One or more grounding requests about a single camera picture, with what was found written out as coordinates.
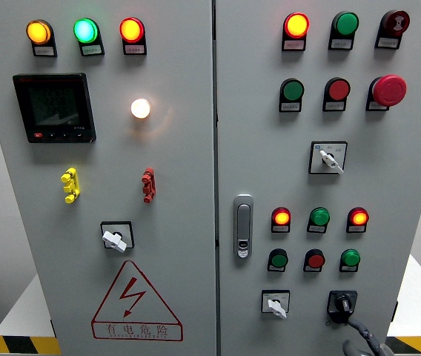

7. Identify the black handle turn switch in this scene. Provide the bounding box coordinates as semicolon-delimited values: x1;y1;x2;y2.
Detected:
326;290;359;326

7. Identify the small green round lamp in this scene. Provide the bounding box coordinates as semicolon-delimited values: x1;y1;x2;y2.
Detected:
308;207;331;227
340;248;362;268

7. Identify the small red push button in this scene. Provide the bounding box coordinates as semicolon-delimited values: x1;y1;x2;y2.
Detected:
304;248;326;268

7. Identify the small green push button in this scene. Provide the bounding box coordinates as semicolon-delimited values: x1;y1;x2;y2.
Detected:
268;248;289;268

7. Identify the small red round lamp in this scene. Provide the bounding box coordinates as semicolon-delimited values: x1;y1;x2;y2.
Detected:
347;206;370;226
271;206;292;227

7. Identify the pale grey cabinet door with lock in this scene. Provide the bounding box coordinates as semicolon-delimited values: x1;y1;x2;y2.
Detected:
214;0;421;356

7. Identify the silver door lock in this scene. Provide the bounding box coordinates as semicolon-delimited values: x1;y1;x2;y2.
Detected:
233;194;254;260

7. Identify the red warning triangle sign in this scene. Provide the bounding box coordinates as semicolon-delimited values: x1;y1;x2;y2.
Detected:
90;260;184;342

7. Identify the large red stop button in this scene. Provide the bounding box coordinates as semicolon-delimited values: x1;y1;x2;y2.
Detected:
368;74;408;108

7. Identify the large red push button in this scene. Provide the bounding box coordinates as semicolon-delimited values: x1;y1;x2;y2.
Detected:
324;76;351;102

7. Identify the large green push button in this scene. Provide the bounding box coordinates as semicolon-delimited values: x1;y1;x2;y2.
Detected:
331;11;359;38
279;78;305;103

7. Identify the dark red buzzer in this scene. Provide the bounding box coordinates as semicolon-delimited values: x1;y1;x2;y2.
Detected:
379;10;411;36

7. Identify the white round lamp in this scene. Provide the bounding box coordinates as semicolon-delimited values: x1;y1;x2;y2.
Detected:
130;98;152;119

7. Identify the black display meter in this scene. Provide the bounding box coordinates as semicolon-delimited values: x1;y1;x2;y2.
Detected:
13;73;97;144

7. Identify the lit green round lamp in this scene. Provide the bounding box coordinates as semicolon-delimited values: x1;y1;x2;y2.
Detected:
73;17;102;45

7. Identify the yellow round lamp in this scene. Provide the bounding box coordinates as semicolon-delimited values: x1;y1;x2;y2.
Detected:
25;19;55;47

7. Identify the thin white handle turn switch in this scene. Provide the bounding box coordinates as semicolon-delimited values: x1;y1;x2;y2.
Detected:
308;140;348;176

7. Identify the small red handle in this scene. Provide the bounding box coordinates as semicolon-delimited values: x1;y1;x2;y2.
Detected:
141;167;157;204

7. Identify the small yellow handle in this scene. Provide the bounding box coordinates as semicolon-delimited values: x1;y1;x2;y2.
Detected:
60;167;82;204

